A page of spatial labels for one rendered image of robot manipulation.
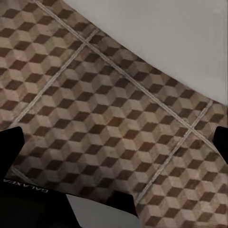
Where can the bathtub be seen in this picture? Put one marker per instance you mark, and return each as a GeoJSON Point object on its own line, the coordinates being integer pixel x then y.
{"type": "Point", "coordinates": [185, 39]}

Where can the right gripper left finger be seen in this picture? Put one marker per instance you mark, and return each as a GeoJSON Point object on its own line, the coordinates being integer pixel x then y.
{"type": "Point", "coordinates": [11, 142]}

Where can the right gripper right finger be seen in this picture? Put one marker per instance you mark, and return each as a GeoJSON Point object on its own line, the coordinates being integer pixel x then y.
{"type": "Point", "coordinates": [221, 141]}

